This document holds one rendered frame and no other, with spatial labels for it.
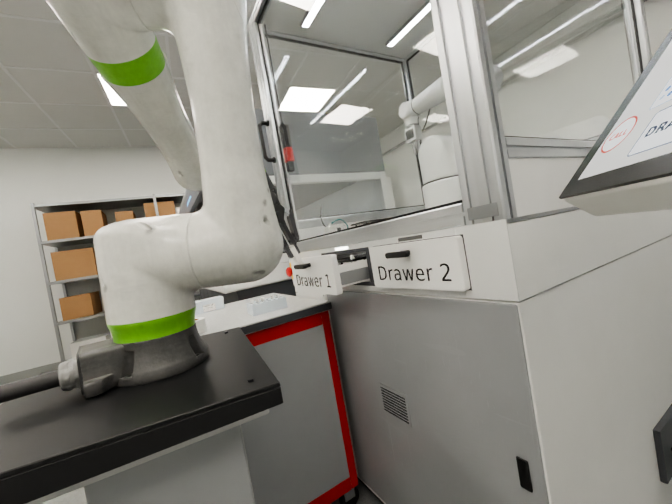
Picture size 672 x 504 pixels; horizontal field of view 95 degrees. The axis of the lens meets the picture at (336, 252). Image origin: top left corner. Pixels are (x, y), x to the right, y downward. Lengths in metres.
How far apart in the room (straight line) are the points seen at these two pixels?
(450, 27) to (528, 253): 0.43
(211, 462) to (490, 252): 0.57
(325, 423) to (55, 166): 4.91
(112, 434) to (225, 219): 0.29
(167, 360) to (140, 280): 0.13
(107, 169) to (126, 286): 4.83
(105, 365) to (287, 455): 0.74
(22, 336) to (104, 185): 2.09
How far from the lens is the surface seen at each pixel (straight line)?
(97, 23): 0.66
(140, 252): 0.54
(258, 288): 1.75
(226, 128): 0.53
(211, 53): 0.56
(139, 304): 0.55
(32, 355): 5.45
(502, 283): 0.63
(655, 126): 0.41
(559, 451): 0.79
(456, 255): 0.65
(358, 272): 0.88
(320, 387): 1.15
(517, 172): 0.67
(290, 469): 1.21
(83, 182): 5.36
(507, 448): 0.78
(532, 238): 0.67
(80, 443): 0.46
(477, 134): 0.64
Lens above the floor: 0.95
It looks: 1 degrees down
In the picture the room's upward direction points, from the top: 10 degrees counter-clockwise
